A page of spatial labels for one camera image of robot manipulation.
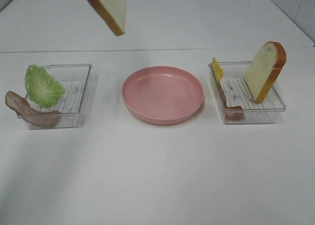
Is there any bacon strip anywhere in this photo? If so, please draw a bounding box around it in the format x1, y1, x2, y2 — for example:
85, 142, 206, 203
5, 91, 60, 128
218, 83, 244, 121

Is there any bread slice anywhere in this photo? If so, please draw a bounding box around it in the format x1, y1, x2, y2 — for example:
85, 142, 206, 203
87, 0, 126, 36
244, 41, 286, 103

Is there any green lettuce leaf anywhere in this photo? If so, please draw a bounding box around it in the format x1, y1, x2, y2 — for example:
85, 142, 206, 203
25, 64, 65, 108

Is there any pink round plate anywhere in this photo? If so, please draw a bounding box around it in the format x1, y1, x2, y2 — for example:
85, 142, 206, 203
122, 66, 204, 125

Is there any yellow cheese slice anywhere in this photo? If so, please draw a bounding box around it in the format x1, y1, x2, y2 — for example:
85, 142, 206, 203
211, 57, 224, 90

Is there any right clear plastic container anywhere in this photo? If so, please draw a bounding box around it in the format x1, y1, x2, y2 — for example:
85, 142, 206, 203
209, 62, 286, 124

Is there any clear plastic container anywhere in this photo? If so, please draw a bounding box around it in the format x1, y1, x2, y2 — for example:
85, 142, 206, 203
209, 62, 286, 124
16, 63, 99, 130

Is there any left clear plastic container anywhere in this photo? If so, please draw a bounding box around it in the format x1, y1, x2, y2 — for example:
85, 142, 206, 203
16, 63, 99, 130

